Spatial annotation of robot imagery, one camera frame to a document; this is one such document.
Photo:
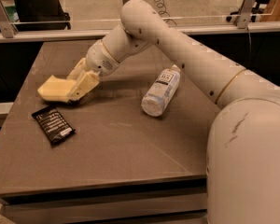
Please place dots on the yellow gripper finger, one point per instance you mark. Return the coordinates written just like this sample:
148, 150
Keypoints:
80, 83
80, 68

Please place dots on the yellow sponge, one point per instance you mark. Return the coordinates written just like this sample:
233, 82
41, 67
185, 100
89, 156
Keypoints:
56, 89

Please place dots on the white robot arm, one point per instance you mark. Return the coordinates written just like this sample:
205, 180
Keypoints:
243, 150

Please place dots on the black rxbar chocolate wrapper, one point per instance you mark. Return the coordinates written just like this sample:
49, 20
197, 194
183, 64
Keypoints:
53, 124

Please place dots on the clear plastic water bottle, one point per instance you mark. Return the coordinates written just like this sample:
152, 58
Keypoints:
161, 92

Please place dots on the black cabinet behind glass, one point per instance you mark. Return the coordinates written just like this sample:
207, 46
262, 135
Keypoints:
39, 15

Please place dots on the glass barrier panel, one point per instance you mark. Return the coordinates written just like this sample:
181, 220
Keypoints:
102, 14

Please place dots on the left metal glass bracket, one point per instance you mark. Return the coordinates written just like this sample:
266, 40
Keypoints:
7, 28

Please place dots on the right metal glass bracket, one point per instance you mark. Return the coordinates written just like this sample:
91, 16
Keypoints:
244, 14

